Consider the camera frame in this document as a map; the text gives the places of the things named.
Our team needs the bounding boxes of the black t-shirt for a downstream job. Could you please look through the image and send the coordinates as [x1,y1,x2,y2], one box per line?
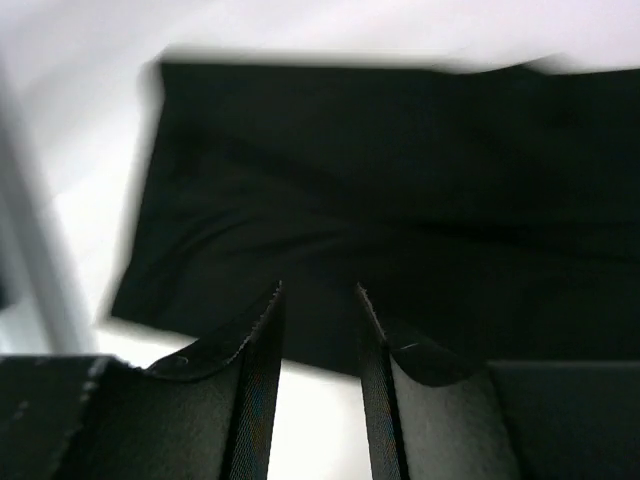
[111,60,639,374]

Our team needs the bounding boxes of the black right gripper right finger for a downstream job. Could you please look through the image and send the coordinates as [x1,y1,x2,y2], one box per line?
[356,287,524,479]

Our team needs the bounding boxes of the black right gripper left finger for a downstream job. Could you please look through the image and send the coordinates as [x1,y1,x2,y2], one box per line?
[54,283,285,480]

